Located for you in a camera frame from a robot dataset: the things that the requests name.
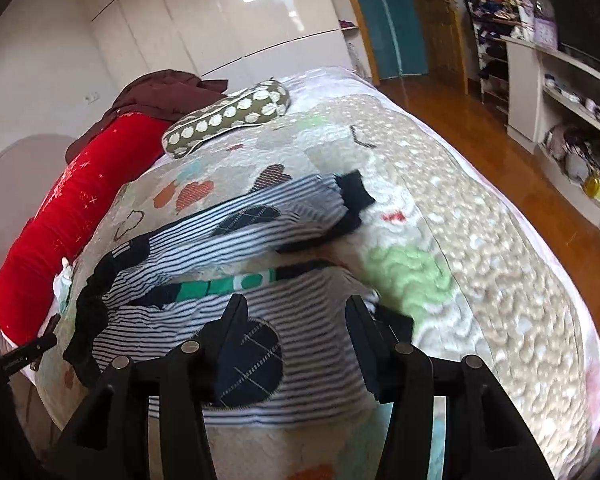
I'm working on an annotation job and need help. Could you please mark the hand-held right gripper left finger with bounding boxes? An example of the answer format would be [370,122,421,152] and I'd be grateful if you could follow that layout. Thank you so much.
[45,292,251,480]

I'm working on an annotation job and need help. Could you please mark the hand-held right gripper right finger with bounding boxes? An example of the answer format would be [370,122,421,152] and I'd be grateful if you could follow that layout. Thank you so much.
[344,295,556,480]

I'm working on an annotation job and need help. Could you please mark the striped navy patchwork pants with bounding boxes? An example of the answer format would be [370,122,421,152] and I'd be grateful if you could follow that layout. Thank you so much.
[62,170,416,428]

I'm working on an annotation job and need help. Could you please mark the white crumpled cloth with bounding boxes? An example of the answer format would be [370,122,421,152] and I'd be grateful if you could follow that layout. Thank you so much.
[52,257,76,311]

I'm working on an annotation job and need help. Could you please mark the heart patchwork quilt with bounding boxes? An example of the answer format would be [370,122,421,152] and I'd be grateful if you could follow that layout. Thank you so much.
[27,65,600,480]

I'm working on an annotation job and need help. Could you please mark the red bolster pillow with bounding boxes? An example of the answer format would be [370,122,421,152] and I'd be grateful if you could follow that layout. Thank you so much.
[0,112,173,348]

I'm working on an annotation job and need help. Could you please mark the white round headboard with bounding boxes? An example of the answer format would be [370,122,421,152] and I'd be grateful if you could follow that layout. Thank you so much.
[0,132,81,221]

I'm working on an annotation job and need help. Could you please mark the olive dotted pillow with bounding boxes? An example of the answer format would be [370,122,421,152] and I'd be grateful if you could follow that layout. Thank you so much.
[161,78,292,159]

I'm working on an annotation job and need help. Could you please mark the maroon cloth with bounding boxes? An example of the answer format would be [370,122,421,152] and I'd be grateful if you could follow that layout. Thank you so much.
[65,69,229,163]

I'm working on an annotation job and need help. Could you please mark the white shelf unit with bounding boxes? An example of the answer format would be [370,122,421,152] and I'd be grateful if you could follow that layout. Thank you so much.
[500,35,600,241]

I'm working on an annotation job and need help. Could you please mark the white shoe rack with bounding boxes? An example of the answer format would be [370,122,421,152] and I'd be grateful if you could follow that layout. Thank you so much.
[472,15,511,113]

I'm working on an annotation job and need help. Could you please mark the wooden door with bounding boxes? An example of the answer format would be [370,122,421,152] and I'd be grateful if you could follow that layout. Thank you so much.
[410,0,468,96]

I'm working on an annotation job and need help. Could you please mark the teal curtain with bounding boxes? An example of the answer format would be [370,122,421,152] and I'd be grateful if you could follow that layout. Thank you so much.
[342,0,428,81]

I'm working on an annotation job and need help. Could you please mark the white glossy wardrobe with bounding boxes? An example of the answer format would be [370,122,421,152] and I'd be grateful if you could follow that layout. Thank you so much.
[87,0,361,91]

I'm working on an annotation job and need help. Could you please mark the purple patterned box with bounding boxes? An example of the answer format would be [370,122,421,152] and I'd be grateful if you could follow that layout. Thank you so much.
[532,0,561,51]

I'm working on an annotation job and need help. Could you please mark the pile of colourful clothes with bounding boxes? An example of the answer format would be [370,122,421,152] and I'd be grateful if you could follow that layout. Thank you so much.
[463,0,533,23]

